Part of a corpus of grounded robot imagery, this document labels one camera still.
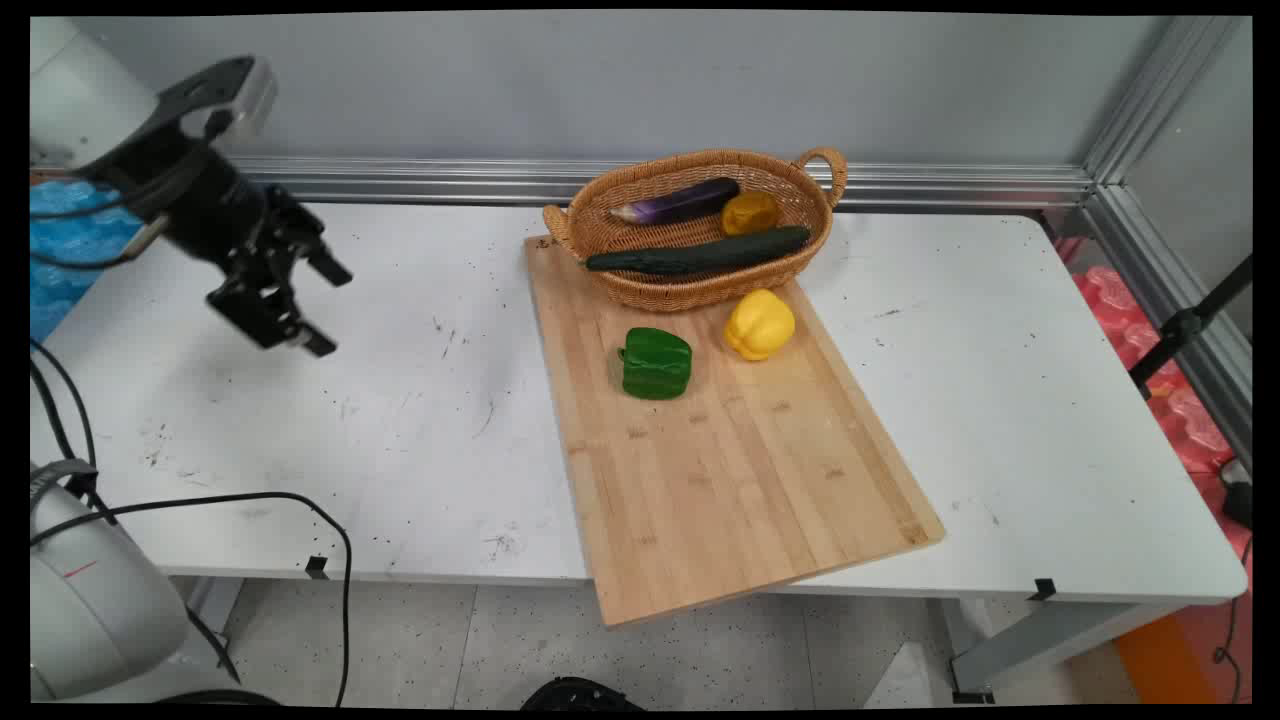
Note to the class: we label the red foam mat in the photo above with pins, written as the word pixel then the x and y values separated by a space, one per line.
pixel 1190 420

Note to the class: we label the black round object on floor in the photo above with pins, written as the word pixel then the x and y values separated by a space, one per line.
pixel 580 695

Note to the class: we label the upright aluminium frame post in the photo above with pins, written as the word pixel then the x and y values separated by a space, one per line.
pixel 1150 90

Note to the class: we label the purple eggplant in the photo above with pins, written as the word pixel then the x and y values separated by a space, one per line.
pixel 680 203

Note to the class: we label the blue foam mat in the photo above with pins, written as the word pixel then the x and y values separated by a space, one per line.
pixel 70 240

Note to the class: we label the black table edge clip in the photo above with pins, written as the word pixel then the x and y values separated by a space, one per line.
pixel 317 568
pixel 1043 589

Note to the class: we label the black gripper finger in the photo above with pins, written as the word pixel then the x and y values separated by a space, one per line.
pixel 262 310
pixel 312 250

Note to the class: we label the woven wicker basket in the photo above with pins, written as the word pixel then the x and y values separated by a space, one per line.
pixel 680 285

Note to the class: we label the orange floor mat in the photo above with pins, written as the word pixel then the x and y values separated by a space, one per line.
pixel 1155 660

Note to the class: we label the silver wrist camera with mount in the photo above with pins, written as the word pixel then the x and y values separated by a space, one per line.
pixel 245 95

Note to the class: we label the black power adapter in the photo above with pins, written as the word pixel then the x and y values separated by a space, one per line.
pixel 1240 495

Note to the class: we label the black tripod stand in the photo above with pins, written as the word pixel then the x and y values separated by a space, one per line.
pixel 1180 328

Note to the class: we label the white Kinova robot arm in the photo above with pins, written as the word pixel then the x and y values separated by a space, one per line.
pixel 70 100

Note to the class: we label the horizontal aluminium frame rail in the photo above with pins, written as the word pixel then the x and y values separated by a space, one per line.
pixel 450 180

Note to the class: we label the green bell pepper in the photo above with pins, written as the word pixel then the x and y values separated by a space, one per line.
pixel 655 365

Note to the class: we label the dark green cucumber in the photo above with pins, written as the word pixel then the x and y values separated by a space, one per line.
pixel 700 255

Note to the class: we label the sloping aluminium frame rail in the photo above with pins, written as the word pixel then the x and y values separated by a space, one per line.
pixel 1180 310

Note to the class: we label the small orange bell pepper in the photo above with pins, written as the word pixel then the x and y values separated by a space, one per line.
pixel 750 213

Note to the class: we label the bamboo cutting board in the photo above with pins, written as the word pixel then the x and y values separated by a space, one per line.
pixel 730 480

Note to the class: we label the grey metal table leg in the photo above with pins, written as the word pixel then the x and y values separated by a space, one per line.
pixel 1050 635

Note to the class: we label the yellow bell pepper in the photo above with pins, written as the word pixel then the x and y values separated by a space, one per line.
pixel 760 325

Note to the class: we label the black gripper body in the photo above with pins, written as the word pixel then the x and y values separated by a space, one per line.
pixel 205 205

